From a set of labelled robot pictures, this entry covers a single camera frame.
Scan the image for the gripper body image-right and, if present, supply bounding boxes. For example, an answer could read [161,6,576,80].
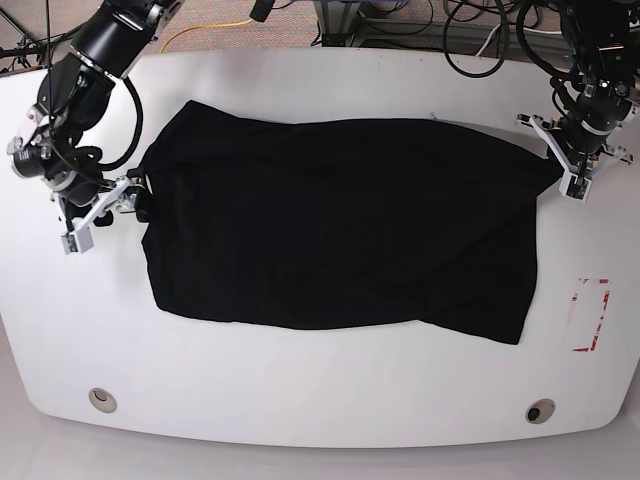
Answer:
[550,74,639,155]

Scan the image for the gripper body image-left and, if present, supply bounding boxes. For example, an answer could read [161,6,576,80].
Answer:
[7,107,108,210]

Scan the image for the black T-shirt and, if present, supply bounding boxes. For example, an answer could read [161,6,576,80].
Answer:
[140,101,562,345]

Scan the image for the black tripod legs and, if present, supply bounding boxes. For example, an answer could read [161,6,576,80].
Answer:
[1,7,83,76]

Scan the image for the red tape rectangle marking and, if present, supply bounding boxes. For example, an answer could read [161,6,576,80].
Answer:
[565,278,612,353]

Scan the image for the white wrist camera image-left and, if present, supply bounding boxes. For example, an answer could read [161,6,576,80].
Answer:
[52,185,125,255]

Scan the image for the white cable on floor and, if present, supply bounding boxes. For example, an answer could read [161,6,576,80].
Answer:
[474,22,569,57]

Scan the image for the left table cable grommet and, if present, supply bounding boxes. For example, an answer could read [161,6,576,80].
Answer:
[88,388,117,414]

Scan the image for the table cable grommet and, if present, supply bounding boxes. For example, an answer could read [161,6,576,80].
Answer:
[88,388,117,414]
[525,399,556,425]

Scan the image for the yellow cable on floor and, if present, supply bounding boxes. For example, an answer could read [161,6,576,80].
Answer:
[159,17,254,54]

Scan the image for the right table cable grommet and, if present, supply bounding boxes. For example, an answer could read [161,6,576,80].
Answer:
[525,399,556,425]

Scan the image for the aluminium frame post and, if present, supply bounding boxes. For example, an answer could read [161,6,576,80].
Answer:
[312,1,362,47]

